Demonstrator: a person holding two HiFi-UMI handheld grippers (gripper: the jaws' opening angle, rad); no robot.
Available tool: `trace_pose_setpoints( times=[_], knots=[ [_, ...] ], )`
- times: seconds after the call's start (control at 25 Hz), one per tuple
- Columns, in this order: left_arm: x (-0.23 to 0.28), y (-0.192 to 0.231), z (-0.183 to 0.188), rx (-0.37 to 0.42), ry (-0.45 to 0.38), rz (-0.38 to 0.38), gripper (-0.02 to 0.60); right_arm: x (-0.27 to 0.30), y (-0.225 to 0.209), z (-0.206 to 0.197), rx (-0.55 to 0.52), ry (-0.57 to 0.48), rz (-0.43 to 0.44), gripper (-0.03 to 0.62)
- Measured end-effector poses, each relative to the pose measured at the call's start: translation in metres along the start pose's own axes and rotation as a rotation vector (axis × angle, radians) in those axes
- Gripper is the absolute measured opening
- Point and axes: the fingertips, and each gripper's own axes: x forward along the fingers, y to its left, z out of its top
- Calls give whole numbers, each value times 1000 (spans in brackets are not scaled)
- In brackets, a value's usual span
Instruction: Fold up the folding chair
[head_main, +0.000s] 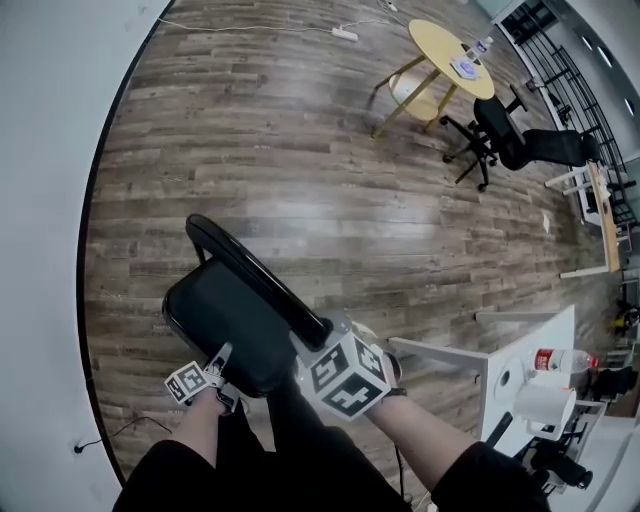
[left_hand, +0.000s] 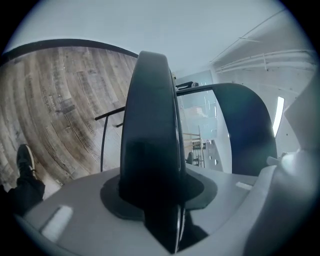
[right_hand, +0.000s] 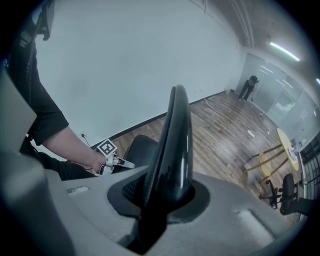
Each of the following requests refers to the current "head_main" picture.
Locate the clear bottle red label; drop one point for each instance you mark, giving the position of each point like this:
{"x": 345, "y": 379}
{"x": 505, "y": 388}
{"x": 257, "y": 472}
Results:
{"x": 560, "y": 360}

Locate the black smartphone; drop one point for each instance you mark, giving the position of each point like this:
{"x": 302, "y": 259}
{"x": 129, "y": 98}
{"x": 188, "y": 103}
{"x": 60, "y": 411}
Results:
{"x": 500, "y": 429}

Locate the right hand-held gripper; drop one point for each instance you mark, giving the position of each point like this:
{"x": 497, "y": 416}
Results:
{"x": 350, "y": 380}

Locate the black metal railing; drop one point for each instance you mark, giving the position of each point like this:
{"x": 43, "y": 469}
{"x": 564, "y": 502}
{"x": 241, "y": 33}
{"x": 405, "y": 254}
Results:
{"x": 575, "y": 85}

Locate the person's right forearm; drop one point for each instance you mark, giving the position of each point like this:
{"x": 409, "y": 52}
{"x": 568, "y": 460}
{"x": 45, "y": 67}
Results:
{"x": 420, "y": 440}

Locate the white table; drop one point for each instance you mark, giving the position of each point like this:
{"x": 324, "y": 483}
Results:
{"x": 540, "y": 335}

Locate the black office chair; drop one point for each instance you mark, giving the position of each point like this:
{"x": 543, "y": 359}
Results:
{"x": 505, "y": 135}

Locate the small grey box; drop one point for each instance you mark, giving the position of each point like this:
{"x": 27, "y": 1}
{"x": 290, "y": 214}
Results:
{"x": 531, "y": 84}

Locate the black folding chair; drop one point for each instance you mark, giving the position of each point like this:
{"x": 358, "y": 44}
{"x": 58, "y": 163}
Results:
{"x": 230, "y": 310}

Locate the wooden desk white legs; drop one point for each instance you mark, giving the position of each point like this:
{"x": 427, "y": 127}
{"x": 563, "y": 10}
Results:
{"x": 607, "y": 225}

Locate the white tape roll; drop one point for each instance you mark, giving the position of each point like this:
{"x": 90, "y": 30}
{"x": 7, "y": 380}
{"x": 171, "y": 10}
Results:
{"x": 510, "y": 382}

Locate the small clear bottle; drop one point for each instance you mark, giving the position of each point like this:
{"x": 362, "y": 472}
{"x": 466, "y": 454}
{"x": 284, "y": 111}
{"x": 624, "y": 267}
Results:
{"x": 484, "y": 45}

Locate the large white mug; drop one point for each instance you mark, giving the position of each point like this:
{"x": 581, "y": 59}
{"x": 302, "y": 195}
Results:
{"x": 545, "y": 405}

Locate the black equipment pile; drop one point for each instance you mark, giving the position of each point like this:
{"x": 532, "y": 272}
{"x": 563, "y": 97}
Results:
{"x": 560, "y": 467}

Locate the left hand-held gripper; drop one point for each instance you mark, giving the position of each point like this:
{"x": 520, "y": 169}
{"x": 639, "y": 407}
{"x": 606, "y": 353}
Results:
{"x": 187, "y": 384}

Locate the person's left forearm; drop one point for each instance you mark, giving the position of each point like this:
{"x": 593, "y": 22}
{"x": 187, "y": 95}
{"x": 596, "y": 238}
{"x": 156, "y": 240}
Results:
{"x": 197, "y": 430}

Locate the black framed glass door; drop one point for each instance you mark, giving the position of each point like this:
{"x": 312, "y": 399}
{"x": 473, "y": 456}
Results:
{"x": 525, "y": 17}

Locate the white power strip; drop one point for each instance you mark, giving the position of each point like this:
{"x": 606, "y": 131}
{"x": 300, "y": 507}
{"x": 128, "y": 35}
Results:
{"x": 390, "y": 5}
{"x": 345, "y": 34}

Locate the white drawer cabinet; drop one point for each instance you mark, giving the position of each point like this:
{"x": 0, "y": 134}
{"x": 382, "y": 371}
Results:
{"x": 589, "y": 197}

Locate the white paper scrap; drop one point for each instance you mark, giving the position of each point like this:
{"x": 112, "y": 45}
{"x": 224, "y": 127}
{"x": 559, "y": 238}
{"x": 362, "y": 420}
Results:
{"x": 547, "y": 223}

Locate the blue white packet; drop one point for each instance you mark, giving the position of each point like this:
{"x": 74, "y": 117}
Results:
{"x": 465, "y": 68}

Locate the person's black clothing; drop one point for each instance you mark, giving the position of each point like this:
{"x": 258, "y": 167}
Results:
{"x": 300, "y": 475}

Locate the round yellow table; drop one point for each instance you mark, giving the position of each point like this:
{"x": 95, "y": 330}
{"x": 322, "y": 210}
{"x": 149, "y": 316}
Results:
{"x": 450, "y": 50}

